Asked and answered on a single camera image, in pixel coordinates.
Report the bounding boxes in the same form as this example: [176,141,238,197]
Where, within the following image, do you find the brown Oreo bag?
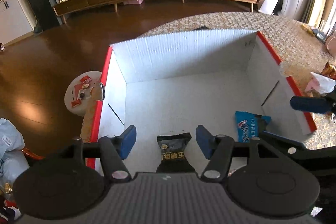
[321,62,336,80]

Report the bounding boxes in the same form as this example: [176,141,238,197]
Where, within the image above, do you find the white snack bag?
[305,72,335,94]

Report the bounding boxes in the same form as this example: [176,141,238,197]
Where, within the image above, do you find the white round stool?
[64,71,105,117]

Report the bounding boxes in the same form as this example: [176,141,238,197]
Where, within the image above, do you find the black snack packet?
[156,132,195,173]

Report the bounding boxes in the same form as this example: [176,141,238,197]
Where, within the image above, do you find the black remote control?
[194,26,210,31]

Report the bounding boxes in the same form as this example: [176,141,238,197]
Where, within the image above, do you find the red cardboard box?
[91,29,317,172]

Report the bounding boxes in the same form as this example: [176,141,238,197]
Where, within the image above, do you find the blue snack packet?
[235,111,272,143]

